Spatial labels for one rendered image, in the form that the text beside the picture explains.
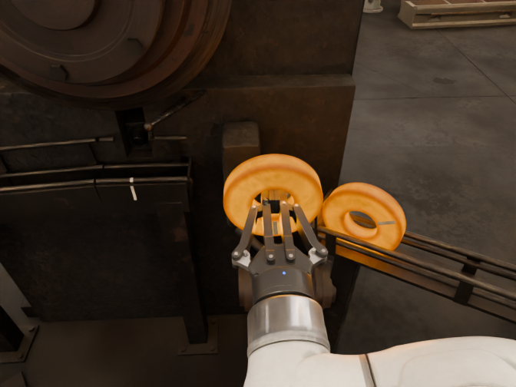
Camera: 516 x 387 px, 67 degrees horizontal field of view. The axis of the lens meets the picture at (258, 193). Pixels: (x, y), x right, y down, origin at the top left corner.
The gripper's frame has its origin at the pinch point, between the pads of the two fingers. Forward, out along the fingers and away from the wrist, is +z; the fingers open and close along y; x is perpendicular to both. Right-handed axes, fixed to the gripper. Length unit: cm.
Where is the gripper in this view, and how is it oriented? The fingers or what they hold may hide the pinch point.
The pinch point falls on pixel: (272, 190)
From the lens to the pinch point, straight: 60.9
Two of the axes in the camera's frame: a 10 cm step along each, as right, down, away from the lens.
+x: 0.0, -7.1, -7.0
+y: 10.0, -0.3, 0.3
